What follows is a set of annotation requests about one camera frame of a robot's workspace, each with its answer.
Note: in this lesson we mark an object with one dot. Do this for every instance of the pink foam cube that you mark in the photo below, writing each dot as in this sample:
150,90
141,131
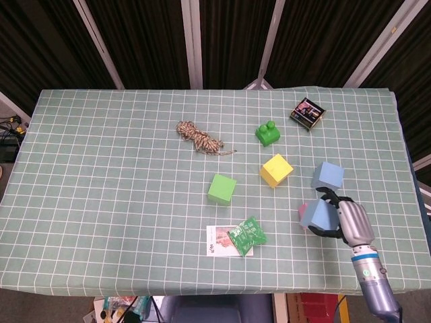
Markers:
303,212

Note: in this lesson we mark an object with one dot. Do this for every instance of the green checked tablecloth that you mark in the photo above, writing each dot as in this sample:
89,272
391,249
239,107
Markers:
101,202

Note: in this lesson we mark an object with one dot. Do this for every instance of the dark pleated curtain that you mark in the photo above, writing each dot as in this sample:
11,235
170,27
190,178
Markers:
148,40

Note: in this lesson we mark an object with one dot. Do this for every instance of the red plastic crate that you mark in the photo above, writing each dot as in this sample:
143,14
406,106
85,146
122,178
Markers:
318,304

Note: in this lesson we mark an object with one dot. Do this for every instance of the green foam cube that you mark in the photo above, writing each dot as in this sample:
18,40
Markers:
221,190

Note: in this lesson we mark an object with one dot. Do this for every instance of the white picture postcard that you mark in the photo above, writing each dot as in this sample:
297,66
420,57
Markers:
217,244

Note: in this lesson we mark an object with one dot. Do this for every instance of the white metal frame post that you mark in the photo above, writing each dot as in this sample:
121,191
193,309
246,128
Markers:
192,43
377,47
101,47
269,43

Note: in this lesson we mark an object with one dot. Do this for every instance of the white table leg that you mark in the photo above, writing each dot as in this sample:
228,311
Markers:
279,309

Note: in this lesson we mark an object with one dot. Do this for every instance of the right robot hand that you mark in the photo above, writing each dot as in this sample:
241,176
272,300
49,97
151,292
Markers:
355,223

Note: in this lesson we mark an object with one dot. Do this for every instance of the brown white twine bundle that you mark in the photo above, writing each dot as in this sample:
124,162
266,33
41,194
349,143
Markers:
198,136

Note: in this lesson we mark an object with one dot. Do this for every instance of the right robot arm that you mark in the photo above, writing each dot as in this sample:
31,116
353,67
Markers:
373,286

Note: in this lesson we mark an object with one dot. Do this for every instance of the white frame rail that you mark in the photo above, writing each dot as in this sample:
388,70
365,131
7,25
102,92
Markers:
13,106
422,165

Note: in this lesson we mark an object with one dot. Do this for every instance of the green tea sachet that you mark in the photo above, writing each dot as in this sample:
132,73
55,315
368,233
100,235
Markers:
247,235

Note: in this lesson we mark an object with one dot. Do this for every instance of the blue foam cube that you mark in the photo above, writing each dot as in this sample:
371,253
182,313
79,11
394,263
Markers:
328,175
320,215

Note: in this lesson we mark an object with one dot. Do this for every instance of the dark printed tin box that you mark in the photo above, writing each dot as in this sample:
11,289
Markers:
308,114

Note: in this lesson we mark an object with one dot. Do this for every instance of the teal snack packet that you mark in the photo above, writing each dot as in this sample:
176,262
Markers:
139,304

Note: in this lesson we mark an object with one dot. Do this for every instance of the yellow foam cube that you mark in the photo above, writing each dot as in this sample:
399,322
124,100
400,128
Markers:
276,170

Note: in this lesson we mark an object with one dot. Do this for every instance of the green studded toy brick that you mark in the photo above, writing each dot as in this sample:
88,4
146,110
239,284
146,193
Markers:
267,135

